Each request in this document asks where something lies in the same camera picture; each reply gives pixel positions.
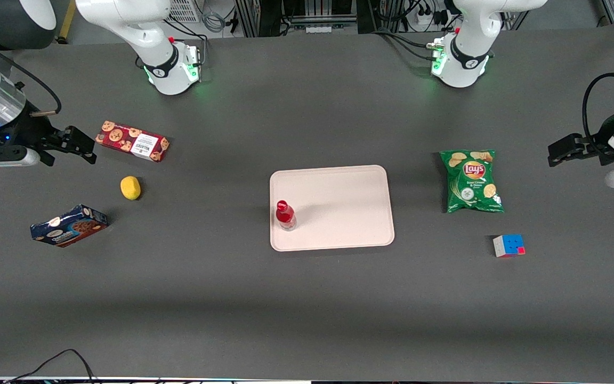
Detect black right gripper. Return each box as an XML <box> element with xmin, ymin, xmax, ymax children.
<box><xmin>0</xmin><ymin>103</ymin><xmax>98</xmax><ymax>167</ymax></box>

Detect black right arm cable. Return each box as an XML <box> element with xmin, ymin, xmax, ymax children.
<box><xmin>0</xmin><ymin>32</ymin><xmax>62</xmax><ymax>118</ymax></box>

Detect yellow lemon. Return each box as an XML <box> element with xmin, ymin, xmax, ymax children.
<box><xmin>120</xmin><ymin>176</ymin><xmax>142</xmax><ymax>201</ymax></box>

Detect black cable at table edge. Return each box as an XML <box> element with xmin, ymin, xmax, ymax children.
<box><xmin>3</xmin><ymin>349</ymin><xmax>100</xmax><ymax>384</ymax></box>

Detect red coke bottle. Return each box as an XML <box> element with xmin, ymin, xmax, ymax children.
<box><xmin>276</xmin><ymin>201</ymin><xmax>297</xmax><ymax>231</ymax></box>

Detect black right base cables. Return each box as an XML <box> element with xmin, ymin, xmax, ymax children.
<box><xmin>162</xmin><ymin>19</ymin><xmax>207</xmax><ymax>71</ymax></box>

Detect green Lays chips bag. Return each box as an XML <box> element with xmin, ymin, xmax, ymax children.
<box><xmin>440</xmin><ymin>150</ymin><xmax>505</xmax><ymax>214</ymax></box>

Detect black left base cables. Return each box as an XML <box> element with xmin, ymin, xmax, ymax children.
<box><xmin>374</xmin><ymin>29</ymin><xmax>442</xmax><ymax>60</ymax></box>

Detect white power strip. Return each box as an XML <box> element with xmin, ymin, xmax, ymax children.
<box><xmin>416</xmin><ymin>10</ymin><xmax>449</xmax><ymax>30</ymax></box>

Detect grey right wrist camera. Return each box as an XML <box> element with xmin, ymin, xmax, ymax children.
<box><xmin>0</xmin><ymin>146</ymin><xmax>42</xmax><ymax>167</ymax></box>

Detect Rubik's cube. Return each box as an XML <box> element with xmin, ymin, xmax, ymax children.
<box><xmin>493</xmin><ymin>234</ymin><xmax>526</xmax><ymax>258</ymax></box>

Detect white perforated box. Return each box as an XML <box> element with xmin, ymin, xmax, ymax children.
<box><xmin>165</xmin><ymin>0</ymin><xmax>201</xmax><ymax>23</ymax></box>

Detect grey coiled cable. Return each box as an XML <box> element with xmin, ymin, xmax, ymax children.
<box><xmin>201</xmin><ymin>10</ymin><xmax>227</xmax><ymax>33</ymax></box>

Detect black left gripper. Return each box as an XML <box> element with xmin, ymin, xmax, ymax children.
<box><xmin>548</xmin><ymin>109</ymin><xmax>614</xmax><ymax>168</ymax></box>

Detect beige plastic tray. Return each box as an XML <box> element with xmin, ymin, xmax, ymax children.
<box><xmin>269</xmin><ymin>165</ymin><xmax>395</xmax><ymax>252</ymax></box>

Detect red cookie box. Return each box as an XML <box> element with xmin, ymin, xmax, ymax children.
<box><xmin>95</xmin><ymin>121</ymin><xmax>170</xmax><ymax>163</ymax></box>

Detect blue cookie box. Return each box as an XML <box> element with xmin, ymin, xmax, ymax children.
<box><xmin>30</xmin><ymin>204</ymin><xmax>109</xmax><ymax>248</ymax></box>

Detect yellow black post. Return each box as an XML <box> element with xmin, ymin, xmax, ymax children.
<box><xmin>56</xmin><ymin>0</ymin><xmax>76</xmax><ymax>44</ymax></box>

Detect black base cables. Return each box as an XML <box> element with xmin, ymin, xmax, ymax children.
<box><xmin>374</xmin><ymin>29</ymin><xmax>442</xmax><ymax>60</ymax></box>
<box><xmin>162</xmin><ymin>19</ymin><xmax>207</xmax><ymax>71</ymax></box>

